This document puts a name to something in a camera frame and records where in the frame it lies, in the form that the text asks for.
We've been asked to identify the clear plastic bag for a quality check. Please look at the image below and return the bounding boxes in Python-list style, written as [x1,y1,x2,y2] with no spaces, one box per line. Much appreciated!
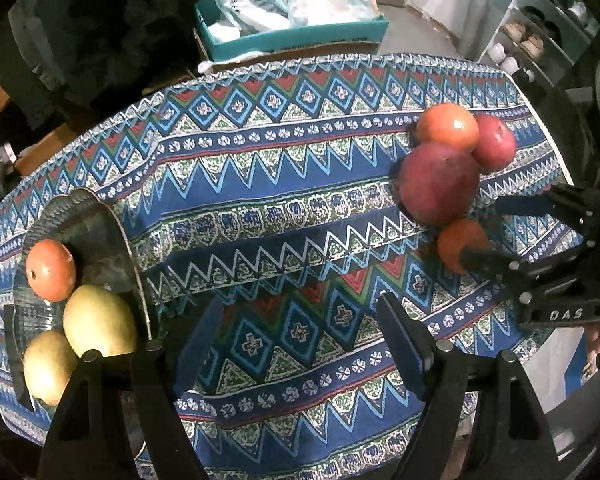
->
[287,0,381,28]

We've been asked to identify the large orange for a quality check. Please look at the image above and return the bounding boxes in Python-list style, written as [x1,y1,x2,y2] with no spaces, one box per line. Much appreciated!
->
[25,239,77,303]
[416,102,481,153]

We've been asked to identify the dark red apple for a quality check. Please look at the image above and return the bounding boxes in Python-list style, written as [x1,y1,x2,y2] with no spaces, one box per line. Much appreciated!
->
[397,141,482,227]

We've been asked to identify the small orange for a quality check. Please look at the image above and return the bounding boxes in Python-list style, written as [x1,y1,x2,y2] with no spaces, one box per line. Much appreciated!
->
[436,217,491,275]

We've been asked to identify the black hanging jacket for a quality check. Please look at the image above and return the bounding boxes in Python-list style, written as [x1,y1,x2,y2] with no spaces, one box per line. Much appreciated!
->
[0,0,201,126]

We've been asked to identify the blue patterned tablecloth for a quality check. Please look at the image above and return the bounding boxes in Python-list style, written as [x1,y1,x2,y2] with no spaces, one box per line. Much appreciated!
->
[0,52,568,480]

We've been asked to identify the person's right hand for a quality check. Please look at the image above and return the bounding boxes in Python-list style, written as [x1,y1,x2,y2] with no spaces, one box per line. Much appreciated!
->
[585,325,600,374]

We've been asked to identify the white shoe rack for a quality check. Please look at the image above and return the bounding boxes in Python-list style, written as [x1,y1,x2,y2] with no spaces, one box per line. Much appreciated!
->
[475,0,600,86]

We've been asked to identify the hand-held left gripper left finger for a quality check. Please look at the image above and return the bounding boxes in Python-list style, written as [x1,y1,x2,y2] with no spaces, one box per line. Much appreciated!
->
[40,297,226,480]

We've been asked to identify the white slipper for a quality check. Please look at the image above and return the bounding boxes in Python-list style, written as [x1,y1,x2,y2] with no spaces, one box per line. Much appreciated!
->
[500,57,536,83]

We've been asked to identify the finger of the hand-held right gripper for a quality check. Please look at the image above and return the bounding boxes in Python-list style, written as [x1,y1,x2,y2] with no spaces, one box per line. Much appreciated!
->
[457,247,537,307]
[492,184,600,235]

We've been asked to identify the yellow mango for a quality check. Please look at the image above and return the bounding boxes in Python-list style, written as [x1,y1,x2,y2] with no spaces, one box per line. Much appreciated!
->
[62,284,139,358]

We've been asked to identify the clear glass leaf plate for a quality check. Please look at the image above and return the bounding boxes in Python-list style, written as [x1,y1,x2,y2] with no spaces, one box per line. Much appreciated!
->
[11,187,155,413]

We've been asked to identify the black shoe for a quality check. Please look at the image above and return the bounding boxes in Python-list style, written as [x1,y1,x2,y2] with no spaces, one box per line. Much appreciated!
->
[522,5,556,23]

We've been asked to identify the teal box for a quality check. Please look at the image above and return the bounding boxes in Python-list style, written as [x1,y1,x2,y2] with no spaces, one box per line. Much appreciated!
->
[194,0,390,61]

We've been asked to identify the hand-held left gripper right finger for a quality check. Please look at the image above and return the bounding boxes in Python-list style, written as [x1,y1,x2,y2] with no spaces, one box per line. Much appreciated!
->
[377,292,556,480]

